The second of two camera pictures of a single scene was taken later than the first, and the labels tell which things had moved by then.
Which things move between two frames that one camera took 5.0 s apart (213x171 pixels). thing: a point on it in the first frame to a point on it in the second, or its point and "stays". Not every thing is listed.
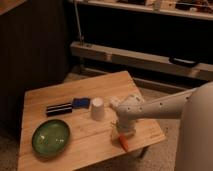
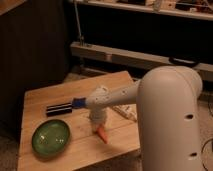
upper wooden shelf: x=159 y=9 stays
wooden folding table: x=68 y=126 stays
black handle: x=179 y=61 stays
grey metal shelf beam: x=180 y=67 stays
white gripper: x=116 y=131 to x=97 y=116
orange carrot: x=123 y=141 to x=102 y=133
